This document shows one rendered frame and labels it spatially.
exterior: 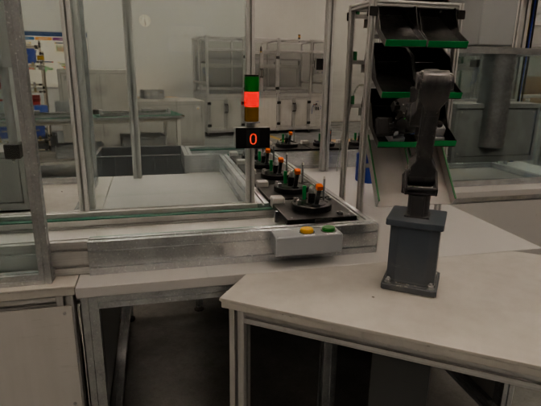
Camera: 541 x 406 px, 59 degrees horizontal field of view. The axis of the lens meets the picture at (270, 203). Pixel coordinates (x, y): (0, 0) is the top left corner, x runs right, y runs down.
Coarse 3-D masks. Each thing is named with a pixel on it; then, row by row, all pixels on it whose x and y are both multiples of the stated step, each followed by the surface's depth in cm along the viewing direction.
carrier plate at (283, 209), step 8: (288, 200) 176; (272, 208) 172; (280, 208) 166; (288, 208) 166; (336, 208) 167; (344, 208) 167; (280, 216) 161; (288, 216) 157; (296, 216) 157; (304, 216) 157; (312, 216) 157; (320, 216) 157; (328, 216) 157; (336, 216) 157; (344, 216) 158; (352, 216) 158; (288, 224) 153
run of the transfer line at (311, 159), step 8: (280, 152) 281; (288, 152) 282; (296, 152) 283; (304, 152) 284; (312, 152) 285; (336, 152) 289; (352, 152) 291; (288, 160) 283; (296, 160) 284; (304, 160) 286; (312, 160) 287; (328, 160) 289; (336, 160) 290; (352, 160) 293
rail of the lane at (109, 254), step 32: (320, 224) 152; (352, 224) 153; (96, 256) 135; (128, 256) 137; (160, 256) 140; (192, 256) 142; (224, 256) 145; (256, 256) 147; (288, 256) 150; (320, 256) 152
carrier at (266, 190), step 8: (288, 176) 189; (256, 184) 197; (264, 184) 195; (272, 184) 199; (280, 184) 186; (288, 184) 189; (304, 184) 191; (312, 184) 200; (264, 192) 187; (272, 192) 187; (280, 192) 185; (288, 192) 184; (296, 192) 184
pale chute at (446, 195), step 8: (416, 144) 179; (408, 152) 172; (440, 152) 175; (440, 160) 175; (440, 168) 174; (448, 168) 169; (440, 176) 172; (448, 176) 168; (440, 184) 170; (448, 184) 168; (440, 192) 169; (448, 192) 168; (432, 200) 167; (440, 200) 167; (448, 200) 167
